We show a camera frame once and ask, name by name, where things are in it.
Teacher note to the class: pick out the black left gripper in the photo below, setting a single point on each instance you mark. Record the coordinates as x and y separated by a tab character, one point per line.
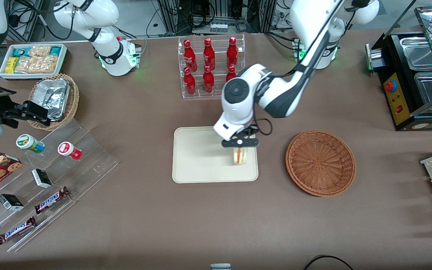
248	132

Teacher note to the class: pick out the triangular sandwich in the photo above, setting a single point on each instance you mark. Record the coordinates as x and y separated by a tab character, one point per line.
239	155

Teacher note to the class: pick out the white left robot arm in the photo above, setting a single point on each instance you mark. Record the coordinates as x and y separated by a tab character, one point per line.
283	93

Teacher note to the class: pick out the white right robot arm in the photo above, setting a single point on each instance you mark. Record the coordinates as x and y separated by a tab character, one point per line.
113	60

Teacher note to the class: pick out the cream rectangular tray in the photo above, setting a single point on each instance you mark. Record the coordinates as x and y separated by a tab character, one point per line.
201	157

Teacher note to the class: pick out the light wicker basket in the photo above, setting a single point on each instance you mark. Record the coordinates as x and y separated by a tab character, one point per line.
74	101

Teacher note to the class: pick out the brown wicker basket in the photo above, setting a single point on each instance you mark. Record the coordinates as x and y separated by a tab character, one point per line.
321	163

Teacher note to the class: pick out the green lidded cup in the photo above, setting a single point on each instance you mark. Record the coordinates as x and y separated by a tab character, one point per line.
28	142

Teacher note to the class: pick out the aluminium foil container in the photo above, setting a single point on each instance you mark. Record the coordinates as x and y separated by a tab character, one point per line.
53	97

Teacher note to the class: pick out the white snack bin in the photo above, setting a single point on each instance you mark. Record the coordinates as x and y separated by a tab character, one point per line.
4	75

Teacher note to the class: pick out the large clear cracker bag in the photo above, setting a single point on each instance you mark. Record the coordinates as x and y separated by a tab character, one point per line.
38	64

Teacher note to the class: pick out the yellow snack packet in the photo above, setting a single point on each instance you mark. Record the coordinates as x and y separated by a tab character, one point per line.
12	65

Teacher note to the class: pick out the red lidded cup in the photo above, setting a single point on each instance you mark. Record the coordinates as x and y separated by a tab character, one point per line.
69	150

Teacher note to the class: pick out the teal snack packet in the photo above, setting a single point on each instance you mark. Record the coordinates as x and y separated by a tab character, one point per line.
55	50
21	52

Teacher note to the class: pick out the small clear cracker bag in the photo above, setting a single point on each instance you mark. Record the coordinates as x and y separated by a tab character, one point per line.
39	51

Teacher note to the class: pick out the small black box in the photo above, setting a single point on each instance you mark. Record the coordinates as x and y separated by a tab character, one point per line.
41	178
11	202

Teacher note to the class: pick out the clear acrylic bottle rack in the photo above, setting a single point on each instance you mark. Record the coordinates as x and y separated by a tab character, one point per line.
201	95

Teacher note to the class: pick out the red soda bottle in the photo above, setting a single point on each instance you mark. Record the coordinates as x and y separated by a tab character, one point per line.
208	82
209	56
190	58
189	84
232	54
230	74

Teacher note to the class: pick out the clear acrylic stepped display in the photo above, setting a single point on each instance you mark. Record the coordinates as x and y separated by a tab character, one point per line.
88	165

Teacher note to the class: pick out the Snickers bar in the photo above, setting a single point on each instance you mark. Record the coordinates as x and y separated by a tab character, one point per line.
15	230
51	200

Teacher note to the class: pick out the grey object at table edge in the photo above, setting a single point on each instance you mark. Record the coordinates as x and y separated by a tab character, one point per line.
220	267

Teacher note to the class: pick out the white power strip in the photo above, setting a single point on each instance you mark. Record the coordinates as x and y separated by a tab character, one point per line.
218	27

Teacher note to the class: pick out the black hot food display case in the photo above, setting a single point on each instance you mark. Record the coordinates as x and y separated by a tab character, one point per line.
398	101

